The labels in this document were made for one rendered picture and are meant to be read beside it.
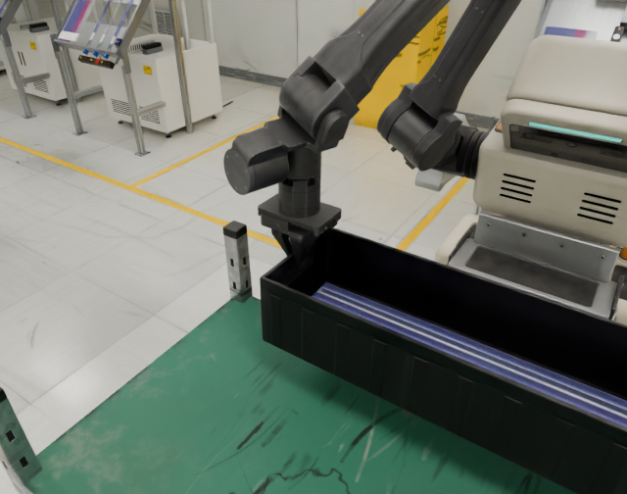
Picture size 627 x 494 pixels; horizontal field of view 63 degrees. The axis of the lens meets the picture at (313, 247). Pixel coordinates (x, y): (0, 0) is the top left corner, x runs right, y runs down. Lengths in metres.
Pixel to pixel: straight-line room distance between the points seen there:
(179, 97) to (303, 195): 3.67
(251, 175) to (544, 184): 0.50
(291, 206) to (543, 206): 0.44
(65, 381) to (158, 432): 1.53
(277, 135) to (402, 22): 0.19
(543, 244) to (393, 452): 0.43
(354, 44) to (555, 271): 0.52
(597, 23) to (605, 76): 1.88
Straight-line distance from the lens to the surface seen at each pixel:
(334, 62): 0.62
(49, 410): 2.21
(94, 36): 4.17
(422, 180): 0.98
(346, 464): 0.71
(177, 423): 0.77
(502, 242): 0.95
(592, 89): 0.82
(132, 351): 2.31
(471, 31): 0.80
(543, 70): 0.83
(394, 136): 0.85
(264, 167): 0.61
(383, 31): 0.62
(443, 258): 1.36
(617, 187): 0.89
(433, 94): 0.82
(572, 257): 0.93
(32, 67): 5.51
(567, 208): 0.92
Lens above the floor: 1.54
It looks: 34 degrees down
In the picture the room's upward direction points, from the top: straight up
